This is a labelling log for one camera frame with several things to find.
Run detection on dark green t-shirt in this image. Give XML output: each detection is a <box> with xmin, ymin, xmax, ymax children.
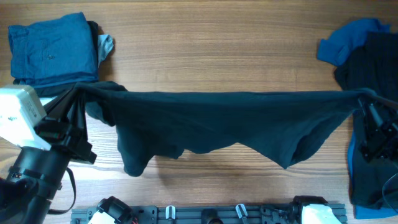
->
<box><xmin>75</xmin><ymin>82</ymin><xmax>373</xmax><ymax>177</ymax></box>

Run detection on folded blue shorts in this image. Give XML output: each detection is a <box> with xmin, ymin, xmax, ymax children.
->
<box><xmin>7</xmin><ymin>11</ymin><xmax>100</xmax><ymax>90</ymax></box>

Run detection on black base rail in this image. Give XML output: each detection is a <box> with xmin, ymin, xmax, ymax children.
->
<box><xmin>70</xmin><ymin>202</ymin><xmax>348</xmax><ymax>224</ymax></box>

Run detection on folded light grey garment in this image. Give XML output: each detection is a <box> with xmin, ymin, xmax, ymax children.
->
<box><xmin>97</xmin><ymin>34</ymin><xmax>114</xmax><ymax>65</ymax></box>

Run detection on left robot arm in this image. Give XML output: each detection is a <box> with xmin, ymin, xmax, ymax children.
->
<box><xmin>1</xmin><ymin>85</ymin><xmax>96</xmax><ymax>223</ymax></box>

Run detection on bright blue t-shirt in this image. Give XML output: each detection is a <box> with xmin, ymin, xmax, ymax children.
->
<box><xmin>317</xmin><ymin>19</ymin><xmax>397</xmax><ymax>219</ymax></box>

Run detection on folded white garment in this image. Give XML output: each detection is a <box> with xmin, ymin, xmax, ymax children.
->
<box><xmin>39</xmin><ymin>97</ymin><xmax>55</xmax><ymax>106</ymax></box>

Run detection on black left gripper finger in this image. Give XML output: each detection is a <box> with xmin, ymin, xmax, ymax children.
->
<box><xmin>45</xmin><ymin>88</ymin><xmax>81</xmax><ymax>120</ymax></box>
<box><xmin>74</xmin><ymin>93</ymin><xmax>88</xmax><ymax>141</ymax></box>

